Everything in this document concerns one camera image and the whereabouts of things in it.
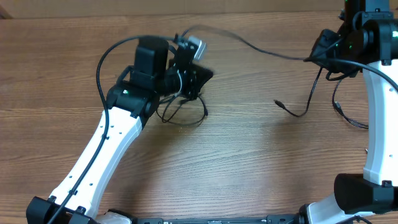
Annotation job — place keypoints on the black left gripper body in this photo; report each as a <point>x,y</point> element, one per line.
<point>176,81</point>

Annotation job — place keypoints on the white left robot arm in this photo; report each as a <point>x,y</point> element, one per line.
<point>164,68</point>

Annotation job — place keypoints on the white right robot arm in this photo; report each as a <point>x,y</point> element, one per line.
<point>367,42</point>

